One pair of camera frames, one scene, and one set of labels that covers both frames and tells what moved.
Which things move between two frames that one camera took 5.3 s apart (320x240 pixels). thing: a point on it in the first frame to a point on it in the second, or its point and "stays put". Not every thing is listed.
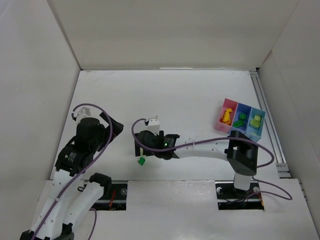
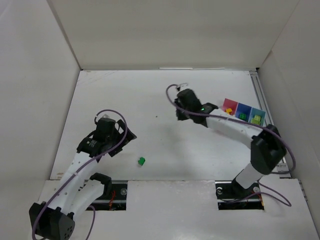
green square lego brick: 242,116 stays put
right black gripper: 137,149 to 180,110
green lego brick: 141,161 stays put
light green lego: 257,117 stays put
